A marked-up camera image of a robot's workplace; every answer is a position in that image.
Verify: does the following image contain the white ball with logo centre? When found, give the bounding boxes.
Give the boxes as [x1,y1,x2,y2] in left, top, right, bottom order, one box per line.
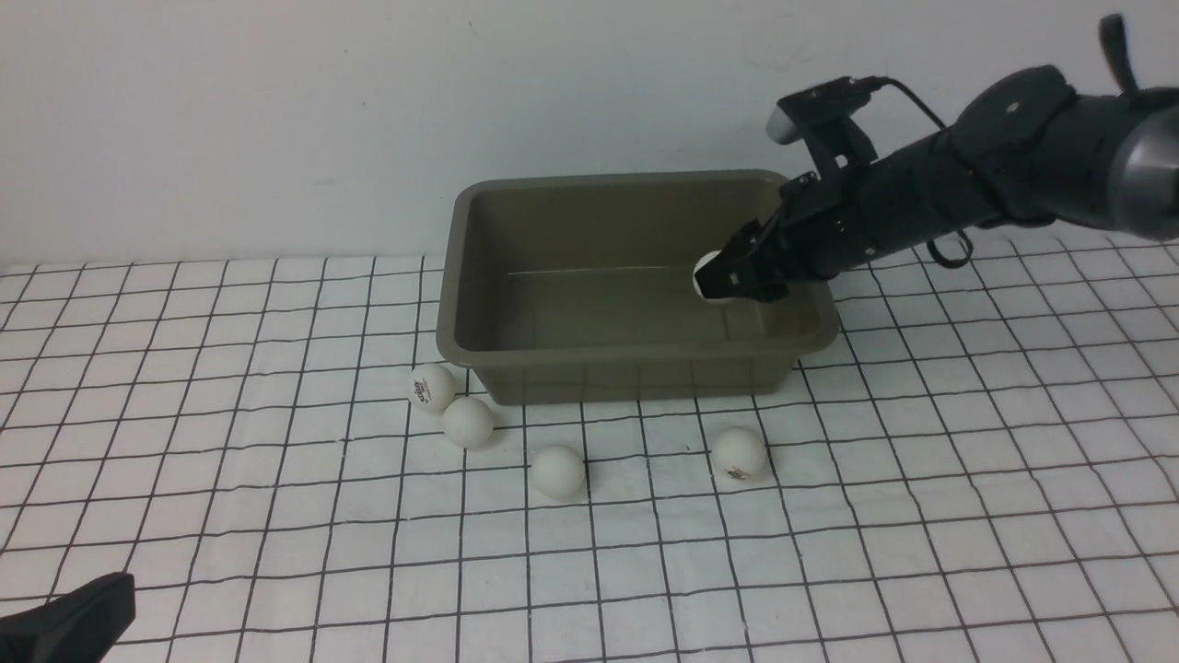
[710,427,769,483]

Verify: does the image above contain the plain white ball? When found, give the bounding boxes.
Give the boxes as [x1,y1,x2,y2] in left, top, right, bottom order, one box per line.
[441,396,496,449]
[531,445,587,500]

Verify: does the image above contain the black camera cable image right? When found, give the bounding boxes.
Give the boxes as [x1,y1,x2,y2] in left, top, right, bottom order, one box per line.
[870,76,975,270]

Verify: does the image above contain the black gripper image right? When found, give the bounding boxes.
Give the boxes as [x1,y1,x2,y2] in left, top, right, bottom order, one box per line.
[720,151,977,303]

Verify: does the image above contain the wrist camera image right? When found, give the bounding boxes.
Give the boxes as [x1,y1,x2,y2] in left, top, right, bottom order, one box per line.
[765,76,885,178]

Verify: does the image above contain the black robot arm image left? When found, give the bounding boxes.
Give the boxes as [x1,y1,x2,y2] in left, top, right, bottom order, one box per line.
[1,572,136,662]

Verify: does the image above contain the white checkered tablecloth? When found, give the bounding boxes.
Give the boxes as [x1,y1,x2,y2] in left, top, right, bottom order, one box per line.
[1,235,1178,662]

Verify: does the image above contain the olive green plastic bin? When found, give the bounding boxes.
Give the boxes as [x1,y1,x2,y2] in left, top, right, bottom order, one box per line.
[437,169,841,406]

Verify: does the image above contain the white ball with logo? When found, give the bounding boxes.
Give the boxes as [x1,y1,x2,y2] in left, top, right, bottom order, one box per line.
[710,427,769,483]
[407,365,457,413]
[692,250,732,306]

